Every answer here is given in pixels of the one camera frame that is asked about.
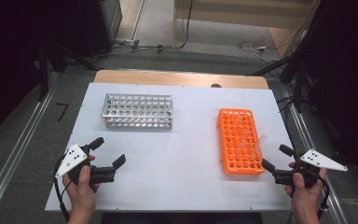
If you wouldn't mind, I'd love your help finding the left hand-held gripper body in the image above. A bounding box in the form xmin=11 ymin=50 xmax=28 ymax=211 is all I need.
xmin=54 ymin=143 xmax=117 ymax=192

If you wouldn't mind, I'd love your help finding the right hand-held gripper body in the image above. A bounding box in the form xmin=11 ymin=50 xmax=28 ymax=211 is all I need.
xmin=272 ymin=148 xmax=349 ymax=190

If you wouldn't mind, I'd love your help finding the orange plastic test tube rack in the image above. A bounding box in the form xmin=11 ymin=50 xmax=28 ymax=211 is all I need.
xmin=217 ymin=107 xmax=266 ymax=176

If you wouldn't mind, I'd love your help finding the metal test tube rack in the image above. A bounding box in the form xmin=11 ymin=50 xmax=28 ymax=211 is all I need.
xmin=101 ymin=92 xmax=174 ymax=130

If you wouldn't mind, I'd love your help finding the person's left hand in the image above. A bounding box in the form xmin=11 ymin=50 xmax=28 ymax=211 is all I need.
xmin=62 ymin=165 xmax=101 ymax=218

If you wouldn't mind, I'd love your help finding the person's right hand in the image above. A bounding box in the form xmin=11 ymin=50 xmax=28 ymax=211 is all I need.
xmin=283 ymin=169 xmax=328 ymax=217

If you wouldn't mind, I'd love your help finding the black metal stand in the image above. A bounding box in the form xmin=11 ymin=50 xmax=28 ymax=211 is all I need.
xmin=36 ymin=40 xmax=101 ymax=102
xmin=251 ymin=52 xmax=311 ymax=113

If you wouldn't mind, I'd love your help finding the person's dark clothing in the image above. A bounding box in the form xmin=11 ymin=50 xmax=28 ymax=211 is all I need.
xmin=101 ymin=212 xmax=264 ymax=224

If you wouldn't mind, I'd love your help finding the dark curtain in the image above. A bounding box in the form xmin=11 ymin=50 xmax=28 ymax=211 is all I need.
xmin=0 ymin=0 xmax=85 ymax=144
xmin=301 ymin=0 xmax=358 ymax=188

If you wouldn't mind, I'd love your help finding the wooden table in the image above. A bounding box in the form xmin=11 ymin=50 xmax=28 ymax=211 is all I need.
xmin=93 ymin=69 xmax=269 ymax=91

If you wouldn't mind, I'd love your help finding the dark cabinet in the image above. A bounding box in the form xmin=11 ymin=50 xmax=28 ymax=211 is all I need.
xmin=77 ymin=0 xmax=124 ymax=57

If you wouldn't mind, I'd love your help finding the light wooden furniture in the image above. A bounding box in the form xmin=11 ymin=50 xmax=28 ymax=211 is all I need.
xmin=172 ymin=0 xmax=321 ymax=49

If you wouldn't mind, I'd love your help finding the aluminium floor rail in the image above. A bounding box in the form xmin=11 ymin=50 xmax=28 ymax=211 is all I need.
xmin=281 ymin=85 xmax=349 ymax=224
xmin=0 ymin=73 xmax=59 ymax=218

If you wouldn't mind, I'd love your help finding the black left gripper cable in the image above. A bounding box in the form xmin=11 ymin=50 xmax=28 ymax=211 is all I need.
xmin=53 ymin=155 xmax=73 ymax=222

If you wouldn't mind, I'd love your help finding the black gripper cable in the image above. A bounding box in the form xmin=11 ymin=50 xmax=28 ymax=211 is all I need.
xmin=316 ymin=177 xmax=331 ymax=220
xmin=53 ymin=155 xmax=73 ymax=222

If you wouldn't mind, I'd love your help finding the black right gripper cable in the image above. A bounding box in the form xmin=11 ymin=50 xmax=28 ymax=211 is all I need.
xmin=316 ymin=177 xmax=331 ymax=220

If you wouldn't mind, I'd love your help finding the grey floor cable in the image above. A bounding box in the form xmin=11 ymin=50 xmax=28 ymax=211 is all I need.
xmin=92 ymin=38 xmax=175 ymax=59

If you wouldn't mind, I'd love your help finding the white floor cable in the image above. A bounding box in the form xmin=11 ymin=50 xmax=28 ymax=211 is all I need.
xmin=236 ymin=39 xmax=273 ymax=63

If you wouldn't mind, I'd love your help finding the hanging black cable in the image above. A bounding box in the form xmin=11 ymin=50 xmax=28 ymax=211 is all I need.
xmin=176 ymin=0 xmax=195 ymax=50

